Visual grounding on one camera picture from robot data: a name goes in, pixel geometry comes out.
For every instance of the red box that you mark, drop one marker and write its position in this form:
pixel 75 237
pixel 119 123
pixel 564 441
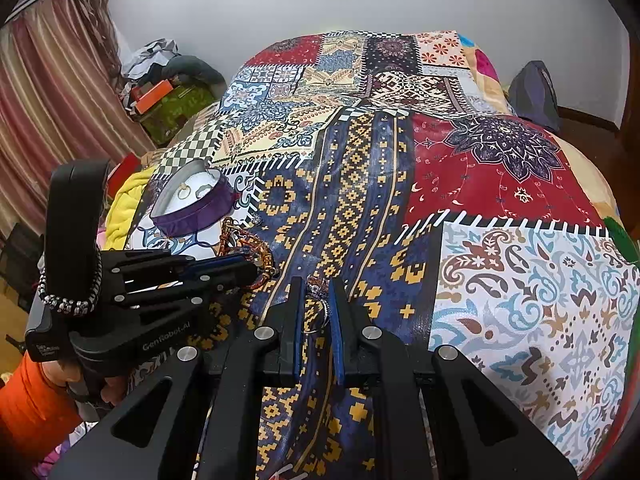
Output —
pixel 122 175

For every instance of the green patterned box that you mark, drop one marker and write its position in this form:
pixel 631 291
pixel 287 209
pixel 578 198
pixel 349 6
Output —
pixel 172 110

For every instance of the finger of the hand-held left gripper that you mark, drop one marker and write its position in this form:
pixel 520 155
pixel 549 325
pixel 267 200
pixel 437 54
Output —
pixel 235 277
pixel 220 265

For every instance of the patchwork printed bedspread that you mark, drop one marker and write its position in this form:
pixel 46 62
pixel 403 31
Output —
pixel 380 170

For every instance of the dark grey bag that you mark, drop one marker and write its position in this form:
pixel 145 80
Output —
pixel 537 95

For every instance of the orange box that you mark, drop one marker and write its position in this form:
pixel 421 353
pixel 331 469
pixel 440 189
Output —
pixel 152 96

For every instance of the pile of grey clothes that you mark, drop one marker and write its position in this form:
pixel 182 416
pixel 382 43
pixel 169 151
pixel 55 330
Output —
pixel 160 62

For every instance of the round purple jewelry box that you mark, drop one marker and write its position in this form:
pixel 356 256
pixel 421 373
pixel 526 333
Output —
pixel 195 210

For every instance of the yellow blanket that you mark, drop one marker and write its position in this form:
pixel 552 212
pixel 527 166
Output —
pixel 125 205

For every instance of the person's left forearm orange sleeve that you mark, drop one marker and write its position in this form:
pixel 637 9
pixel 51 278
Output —
pixel 35 405

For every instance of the green cloth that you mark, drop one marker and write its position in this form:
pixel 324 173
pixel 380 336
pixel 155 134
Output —
pixel 614 232

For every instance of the black chair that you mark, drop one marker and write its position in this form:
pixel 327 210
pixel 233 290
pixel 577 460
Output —
pixel 22 265

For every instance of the small silver pendant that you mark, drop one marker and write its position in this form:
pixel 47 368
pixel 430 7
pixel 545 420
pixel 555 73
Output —
pixel 256 220

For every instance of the striped pink curtain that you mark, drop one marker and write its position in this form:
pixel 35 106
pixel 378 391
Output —
pixel 55 110

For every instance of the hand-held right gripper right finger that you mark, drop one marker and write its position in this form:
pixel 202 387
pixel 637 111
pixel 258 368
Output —
pixel 340 350

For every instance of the person's left hand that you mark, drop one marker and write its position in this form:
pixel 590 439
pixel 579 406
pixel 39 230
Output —
pixel 107 387

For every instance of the silver hoop earring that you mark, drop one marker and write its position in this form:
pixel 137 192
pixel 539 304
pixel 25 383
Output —
pixel 317 310

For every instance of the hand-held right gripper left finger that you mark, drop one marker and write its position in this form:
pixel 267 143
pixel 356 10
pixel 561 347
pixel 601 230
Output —
pixel 299 340

